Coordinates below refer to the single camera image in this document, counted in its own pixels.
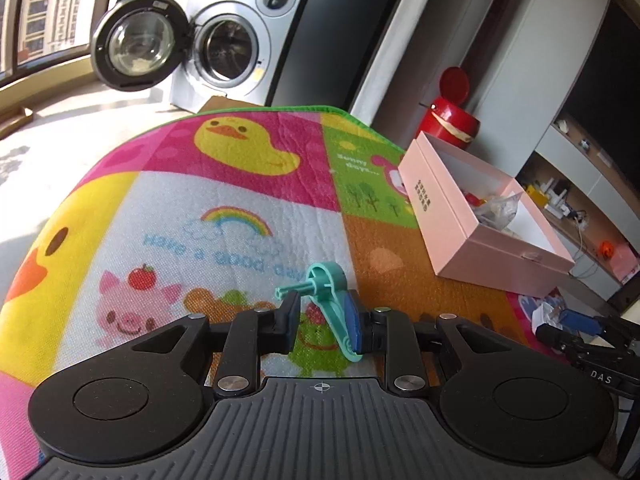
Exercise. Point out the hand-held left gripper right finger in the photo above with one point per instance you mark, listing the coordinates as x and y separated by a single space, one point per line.
354 325

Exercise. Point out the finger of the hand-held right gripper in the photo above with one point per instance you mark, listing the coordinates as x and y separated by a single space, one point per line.
555 336
582 321

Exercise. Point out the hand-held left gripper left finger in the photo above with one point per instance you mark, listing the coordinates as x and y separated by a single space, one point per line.
289 322

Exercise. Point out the small white blue packet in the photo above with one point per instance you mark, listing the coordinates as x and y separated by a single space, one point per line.
547 312

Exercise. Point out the teal plastic crank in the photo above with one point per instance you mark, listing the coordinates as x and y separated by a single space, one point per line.
325 305

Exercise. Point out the pink cardboard box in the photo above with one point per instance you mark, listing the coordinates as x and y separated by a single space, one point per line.
500 255

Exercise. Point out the clear plastic bag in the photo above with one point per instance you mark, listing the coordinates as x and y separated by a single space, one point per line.
497 210

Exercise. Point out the orange pumpkin toy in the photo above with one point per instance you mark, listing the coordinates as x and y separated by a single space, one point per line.
606 249

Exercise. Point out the white wooden shelf unit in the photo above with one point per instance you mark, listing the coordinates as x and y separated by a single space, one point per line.
565 195

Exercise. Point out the white router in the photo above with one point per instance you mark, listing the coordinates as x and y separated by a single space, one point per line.
557 195

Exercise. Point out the colourful cartoon play mat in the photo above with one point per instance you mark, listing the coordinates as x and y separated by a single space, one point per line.
150 200

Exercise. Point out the brown cardboard piece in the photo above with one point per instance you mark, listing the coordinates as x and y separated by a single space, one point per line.
225 104

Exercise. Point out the red trash can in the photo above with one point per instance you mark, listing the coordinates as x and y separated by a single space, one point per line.
450 115

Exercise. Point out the black television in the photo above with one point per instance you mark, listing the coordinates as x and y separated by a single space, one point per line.
607 90

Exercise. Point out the white tall cabinet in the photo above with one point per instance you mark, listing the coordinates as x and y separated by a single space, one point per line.
530 60

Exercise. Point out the silver washing machine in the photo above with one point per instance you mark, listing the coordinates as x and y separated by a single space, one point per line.
235 35

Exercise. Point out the round washing machine door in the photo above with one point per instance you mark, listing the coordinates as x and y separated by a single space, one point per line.
140 42

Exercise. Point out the large window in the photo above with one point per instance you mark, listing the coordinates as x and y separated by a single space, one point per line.
50 5

